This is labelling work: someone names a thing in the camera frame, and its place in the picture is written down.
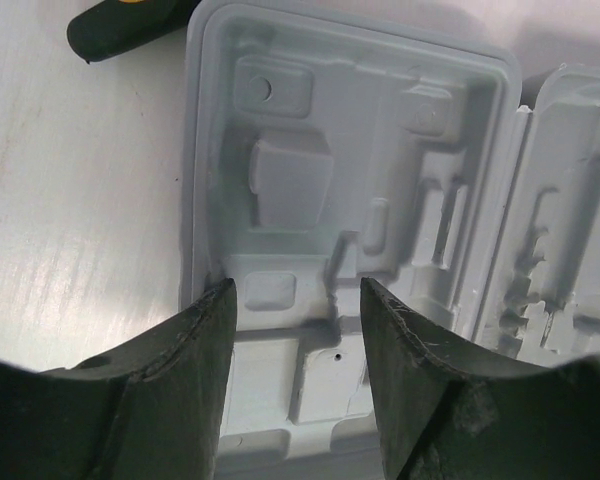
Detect grey plastic tool case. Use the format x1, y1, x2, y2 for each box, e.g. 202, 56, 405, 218
181, 1, 600, 479

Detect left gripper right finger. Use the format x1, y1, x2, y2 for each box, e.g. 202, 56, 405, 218
360, 278, 600, 479

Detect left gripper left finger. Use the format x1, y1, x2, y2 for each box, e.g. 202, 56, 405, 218
0, 279, 237, 479

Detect orange black pliers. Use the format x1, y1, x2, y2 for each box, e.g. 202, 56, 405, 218
66, 0, 200, 63

